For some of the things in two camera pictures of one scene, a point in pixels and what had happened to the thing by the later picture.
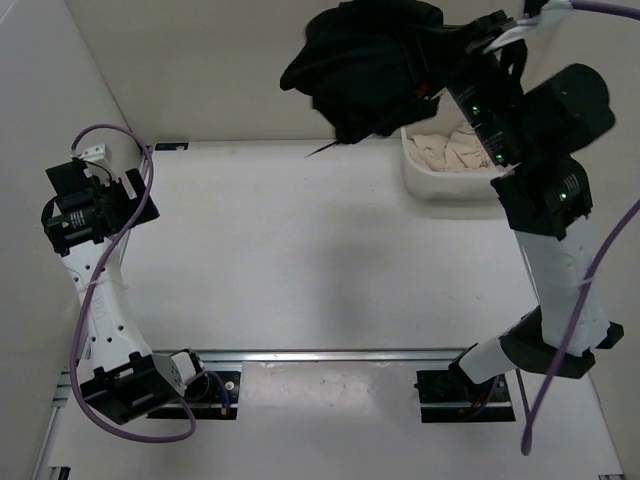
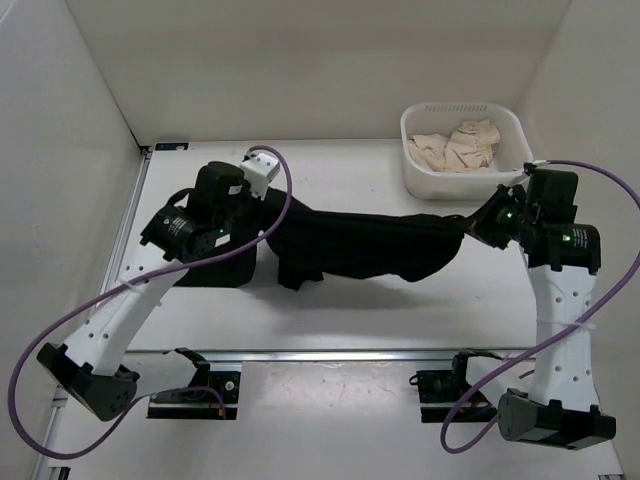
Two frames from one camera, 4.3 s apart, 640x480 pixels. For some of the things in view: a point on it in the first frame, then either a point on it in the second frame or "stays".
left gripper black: [131, 205] to [252, 227]
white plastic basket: [444, 158] stays
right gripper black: [482, 41] to [482, 227]
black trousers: [374, 67] to [315, 242]
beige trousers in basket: [458, 150] stays
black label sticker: [170, 146] stays
